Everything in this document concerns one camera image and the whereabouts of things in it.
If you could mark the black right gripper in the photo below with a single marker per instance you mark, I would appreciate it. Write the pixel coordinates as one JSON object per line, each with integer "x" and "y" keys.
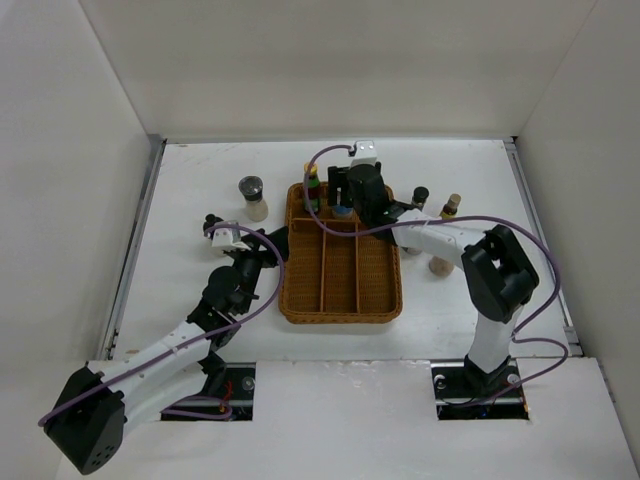
{"x": 338, "y": 178}

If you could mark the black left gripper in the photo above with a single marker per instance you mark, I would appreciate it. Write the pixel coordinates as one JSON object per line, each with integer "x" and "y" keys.
{"x": 254, "y": 251}

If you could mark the tall white pearl jar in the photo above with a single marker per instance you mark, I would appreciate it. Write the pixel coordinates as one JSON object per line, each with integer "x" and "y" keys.
{"x": 342, "y": 212}

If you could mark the green label sauce bottle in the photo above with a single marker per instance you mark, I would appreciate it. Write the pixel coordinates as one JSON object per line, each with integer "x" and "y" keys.
{"x": 312, "y": 202}

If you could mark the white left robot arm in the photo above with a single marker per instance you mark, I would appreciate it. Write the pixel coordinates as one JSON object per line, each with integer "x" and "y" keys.
{"x": 97, "y": 408}

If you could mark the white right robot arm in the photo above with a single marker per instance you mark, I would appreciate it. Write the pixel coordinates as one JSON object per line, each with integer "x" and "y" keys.
{"x": 499, "y": 275}

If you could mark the small black knob shaker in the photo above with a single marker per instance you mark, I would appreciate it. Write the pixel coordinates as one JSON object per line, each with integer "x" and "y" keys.
{"x": 211, "y": 220}

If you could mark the brown wicker divided basket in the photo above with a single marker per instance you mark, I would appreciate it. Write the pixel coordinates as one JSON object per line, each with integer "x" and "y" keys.
{"x": 331, "y": 279}

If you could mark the dark pepper spice bottle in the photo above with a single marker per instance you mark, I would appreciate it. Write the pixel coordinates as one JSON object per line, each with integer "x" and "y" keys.
{"x": 420, "y": 196}

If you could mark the yellow label brown bottle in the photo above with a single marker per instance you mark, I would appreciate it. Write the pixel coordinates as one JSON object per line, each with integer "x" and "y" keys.
{"x": 450, "y": 208}

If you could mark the pink lid spice shaker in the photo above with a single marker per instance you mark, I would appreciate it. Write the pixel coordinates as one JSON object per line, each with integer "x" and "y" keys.
{"x": 440, "y": 267}

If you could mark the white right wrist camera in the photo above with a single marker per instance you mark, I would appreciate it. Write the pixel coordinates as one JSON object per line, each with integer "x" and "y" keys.
{"x": 363, "y": 152}

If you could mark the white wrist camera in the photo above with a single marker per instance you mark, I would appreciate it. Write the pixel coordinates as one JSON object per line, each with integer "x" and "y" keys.
{"x": 363, "y": 152}
{"x": 225, "y": 239}

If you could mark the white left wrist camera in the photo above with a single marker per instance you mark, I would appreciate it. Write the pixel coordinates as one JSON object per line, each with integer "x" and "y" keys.
{"x": 225, "y": 239}

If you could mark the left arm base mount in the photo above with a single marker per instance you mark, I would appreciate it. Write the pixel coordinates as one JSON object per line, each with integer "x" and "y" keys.
{"x": 227, "y": 395}

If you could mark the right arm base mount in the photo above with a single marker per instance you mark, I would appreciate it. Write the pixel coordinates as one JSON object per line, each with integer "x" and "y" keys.
{"x": 459, "y": 398}

